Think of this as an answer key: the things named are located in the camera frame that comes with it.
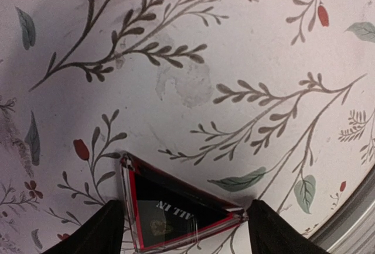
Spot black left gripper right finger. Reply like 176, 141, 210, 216
247, 200, 327, 254

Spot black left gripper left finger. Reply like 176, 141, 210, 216
45, 200, 125, 254

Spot red triangular all-in marker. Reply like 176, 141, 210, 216
120, 152, 247, 253

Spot floral table cloth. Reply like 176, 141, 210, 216
1, 0, 374, 253

